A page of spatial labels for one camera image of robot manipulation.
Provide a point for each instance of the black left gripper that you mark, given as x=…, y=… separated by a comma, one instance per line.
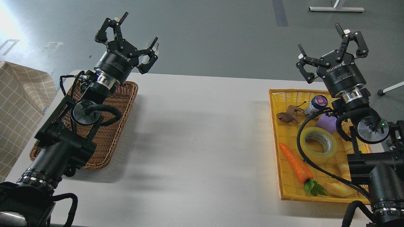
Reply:
x=117, y=60

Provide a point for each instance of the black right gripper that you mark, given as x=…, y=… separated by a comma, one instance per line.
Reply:
x=342, y=74

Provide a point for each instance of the yellow tape roll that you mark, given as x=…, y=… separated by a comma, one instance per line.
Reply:
x=318, y=145

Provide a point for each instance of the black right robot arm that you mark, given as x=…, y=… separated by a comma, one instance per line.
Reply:
x=376, y=165

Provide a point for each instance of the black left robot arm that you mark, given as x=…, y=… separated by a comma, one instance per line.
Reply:
x=66, y=138

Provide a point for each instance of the small dark jar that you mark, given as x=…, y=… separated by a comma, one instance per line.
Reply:
x=318, y=103

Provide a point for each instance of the white caster leg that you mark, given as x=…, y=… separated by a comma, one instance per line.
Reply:
x=382, y=92

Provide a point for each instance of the white stand base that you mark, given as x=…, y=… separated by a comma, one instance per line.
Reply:
x=336, y=7

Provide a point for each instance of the purple foam block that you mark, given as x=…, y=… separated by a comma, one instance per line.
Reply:
x=327, y=123

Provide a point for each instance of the brown toy frog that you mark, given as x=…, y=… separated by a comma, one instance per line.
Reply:
x=290, y=114

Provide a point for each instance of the brown wicker basket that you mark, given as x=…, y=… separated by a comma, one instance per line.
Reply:
x=106, y=137

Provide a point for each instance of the beige checkered cloth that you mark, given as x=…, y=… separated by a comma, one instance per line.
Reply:
x=25, y=94

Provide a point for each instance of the toy croissant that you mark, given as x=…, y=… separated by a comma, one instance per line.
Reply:
x=339, y=189

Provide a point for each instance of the orange toy carrot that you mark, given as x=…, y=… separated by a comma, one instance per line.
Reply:
x=302, y=172

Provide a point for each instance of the yellow plastic basket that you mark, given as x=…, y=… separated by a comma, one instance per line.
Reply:
x=290, y=187

